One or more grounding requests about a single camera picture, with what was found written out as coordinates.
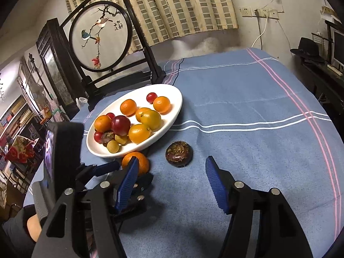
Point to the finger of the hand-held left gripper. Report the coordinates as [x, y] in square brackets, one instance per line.
[143, 183]
[107, 167]

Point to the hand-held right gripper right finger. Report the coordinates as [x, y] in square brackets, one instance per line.
[216, 185]

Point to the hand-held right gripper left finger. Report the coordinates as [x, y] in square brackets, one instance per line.
[126, 188]

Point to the large dimpled orange tangerine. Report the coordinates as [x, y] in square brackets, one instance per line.
[143, 166]

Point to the yellow longan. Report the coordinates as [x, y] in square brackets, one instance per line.
[113, 147]
[121, 139]

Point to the small orange tangerine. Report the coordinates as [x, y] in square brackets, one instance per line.
[103, 123]
[162, 104]

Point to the dark brown water chestnut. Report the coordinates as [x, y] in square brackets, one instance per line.
[108, 136]
[179, 154]

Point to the large oval orange tangerine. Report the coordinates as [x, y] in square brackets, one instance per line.
[139, 133]

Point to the red cherry tomato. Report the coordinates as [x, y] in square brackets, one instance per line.
[110, 115]
[97, 137]
[151, 97]

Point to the yellow-orange citrus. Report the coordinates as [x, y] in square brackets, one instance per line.
[151, 120]

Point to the orange tomato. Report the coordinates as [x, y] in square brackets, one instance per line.
[139, 112]

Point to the white oval plate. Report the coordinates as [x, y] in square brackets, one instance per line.
[172, 94]

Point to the person's left forearm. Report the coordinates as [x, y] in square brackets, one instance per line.
[34, 227]

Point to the dark red plum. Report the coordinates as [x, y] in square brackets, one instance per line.
[121, 125]

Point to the red floral cloth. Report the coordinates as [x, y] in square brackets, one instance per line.
[18, 149]

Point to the clear plastic bag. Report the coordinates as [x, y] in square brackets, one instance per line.
[82, 102]

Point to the cluttered bookshelf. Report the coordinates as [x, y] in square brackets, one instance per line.
[16, 118]

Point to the blue striped tablecloth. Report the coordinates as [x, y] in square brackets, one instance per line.
[242, 113]

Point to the dark wooden cabinet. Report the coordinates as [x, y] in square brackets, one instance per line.
[53, 67]

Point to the round embroidered table screen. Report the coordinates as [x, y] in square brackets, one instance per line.
[100, 35]

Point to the white fluffy bedding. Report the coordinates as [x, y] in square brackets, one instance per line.
[207, 47]

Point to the black desk rack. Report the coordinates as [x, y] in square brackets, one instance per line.
[322, 80]

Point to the black hat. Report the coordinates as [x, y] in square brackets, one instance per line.
[309, 49]

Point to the white power strip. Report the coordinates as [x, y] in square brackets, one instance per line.
[335, 69]

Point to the beige checked curtain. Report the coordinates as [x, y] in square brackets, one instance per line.
[174, 8]

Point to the computer monitor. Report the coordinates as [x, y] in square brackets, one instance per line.
[338, 48]

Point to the white double wall socket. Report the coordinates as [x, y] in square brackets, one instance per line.
[266, 13]

